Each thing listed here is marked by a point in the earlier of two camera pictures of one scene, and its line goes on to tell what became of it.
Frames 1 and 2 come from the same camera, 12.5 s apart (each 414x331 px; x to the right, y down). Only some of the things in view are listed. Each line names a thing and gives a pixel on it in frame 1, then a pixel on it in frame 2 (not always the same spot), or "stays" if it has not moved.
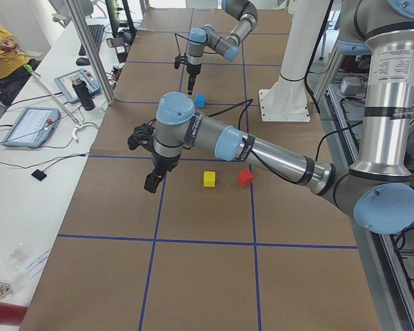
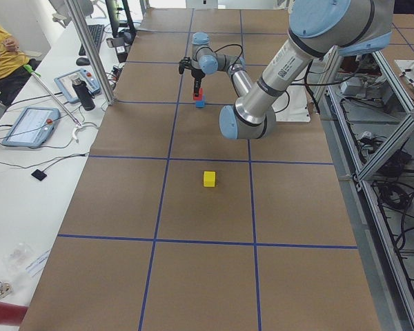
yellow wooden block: x=209 y=178 stays
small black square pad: x=38 y=174 stays
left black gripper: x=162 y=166 -> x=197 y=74
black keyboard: x=96 y=31 stays
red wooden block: x=245 y=178 -> x=200 y=97
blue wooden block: x=200 y=100 stays
